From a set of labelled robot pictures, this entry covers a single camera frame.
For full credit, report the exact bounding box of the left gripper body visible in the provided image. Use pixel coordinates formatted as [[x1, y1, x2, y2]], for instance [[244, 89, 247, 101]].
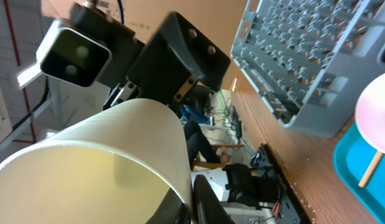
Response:
[[70, 3, 144, 90]]

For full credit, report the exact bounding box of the teal plastic tray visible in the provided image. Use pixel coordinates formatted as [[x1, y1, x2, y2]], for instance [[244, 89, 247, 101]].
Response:
[[333, 124, 385, 223]]

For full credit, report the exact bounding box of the wooden chopstick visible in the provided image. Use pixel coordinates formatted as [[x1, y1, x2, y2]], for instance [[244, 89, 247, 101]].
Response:
[[358, 151, 384, 188]]

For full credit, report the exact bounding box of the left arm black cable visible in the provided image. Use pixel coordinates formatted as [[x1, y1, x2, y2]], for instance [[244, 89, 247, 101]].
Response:
[[116, 0, 124, 25]]

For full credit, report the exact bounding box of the white cup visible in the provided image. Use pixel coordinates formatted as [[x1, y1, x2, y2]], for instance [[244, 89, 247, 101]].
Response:
[[0, 98, 193, 223]]

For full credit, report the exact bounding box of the grey plastic dish rack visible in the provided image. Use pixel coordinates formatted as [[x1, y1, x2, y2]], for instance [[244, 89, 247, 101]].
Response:
[[231, 0, 385, 138]]

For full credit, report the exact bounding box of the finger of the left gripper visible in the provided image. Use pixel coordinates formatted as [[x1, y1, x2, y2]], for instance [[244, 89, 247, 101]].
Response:
[[126, 12, 230, 103]]

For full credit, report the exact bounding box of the pink small plate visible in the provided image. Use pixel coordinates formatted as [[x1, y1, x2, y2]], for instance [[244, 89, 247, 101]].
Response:
[[355, 73, 385, 154]]

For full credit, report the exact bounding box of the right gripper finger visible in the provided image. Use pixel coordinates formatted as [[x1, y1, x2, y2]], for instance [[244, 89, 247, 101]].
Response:
[[193, 175, 234, 224]]

